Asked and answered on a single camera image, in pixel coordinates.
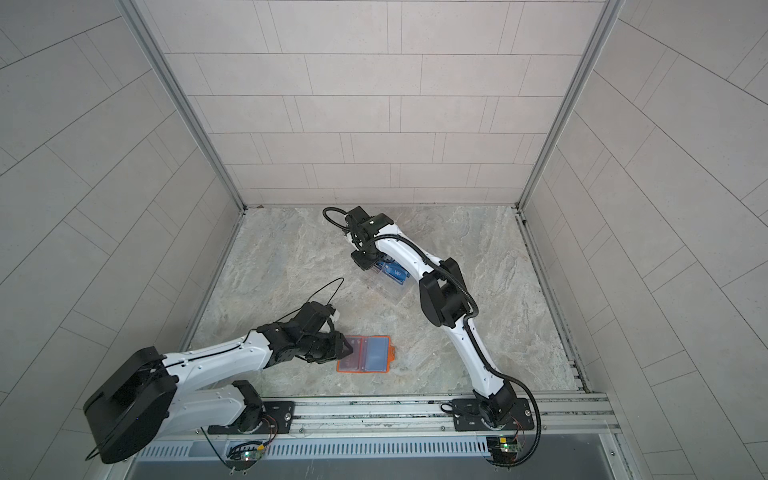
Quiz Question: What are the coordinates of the clear acrylic card display stand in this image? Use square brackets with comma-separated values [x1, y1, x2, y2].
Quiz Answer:
[363, 255, 417, 304]

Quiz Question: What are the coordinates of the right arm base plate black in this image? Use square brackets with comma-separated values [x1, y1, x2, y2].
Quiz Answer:
[440, 397, 536, 432]

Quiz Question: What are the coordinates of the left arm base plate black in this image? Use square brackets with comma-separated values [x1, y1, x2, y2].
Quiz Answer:
[207, 401, 295, 435]

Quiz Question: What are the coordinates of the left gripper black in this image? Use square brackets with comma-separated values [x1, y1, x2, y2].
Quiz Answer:
[297, 331, 358, 364]

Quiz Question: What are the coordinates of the blue card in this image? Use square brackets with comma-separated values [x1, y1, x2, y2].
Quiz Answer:
[378, 262, 410, 285]
[381, 255, 401, 268]

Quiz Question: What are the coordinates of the circuit board with wires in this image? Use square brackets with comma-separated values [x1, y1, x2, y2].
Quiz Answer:
[226, 441, 266, 471]
[486, 436, 520, 467]

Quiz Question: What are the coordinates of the left circuit board with wires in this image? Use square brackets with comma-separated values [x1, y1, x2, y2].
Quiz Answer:
[226, 441, 266, 471]

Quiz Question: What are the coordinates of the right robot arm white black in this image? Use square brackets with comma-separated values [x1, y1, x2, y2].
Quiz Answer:
[341, 206, 518, 429]

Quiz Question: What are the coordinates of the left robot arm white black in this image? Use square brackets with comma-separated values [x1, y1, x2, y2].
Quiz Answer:
[83, 301, 353, 464]

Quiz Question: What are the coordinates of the right circuit board with wires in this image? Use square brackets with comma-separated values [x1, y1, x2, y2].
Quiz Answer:
[486, 436, 520, 467]

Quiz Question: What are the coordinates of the aluminium mounting rail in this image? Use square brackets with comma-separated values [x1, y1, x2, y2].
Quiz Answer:
[150, 392, 621, 442]

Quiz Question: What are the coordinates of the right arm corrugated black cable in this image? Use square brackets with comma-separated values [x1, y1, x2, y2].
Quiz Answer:
[322, 206, 543, 468]

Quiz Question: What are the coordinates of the orange card holder wallet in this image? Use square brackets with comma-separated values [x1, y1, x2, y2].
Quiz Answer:
[359, 336, 396, 374]

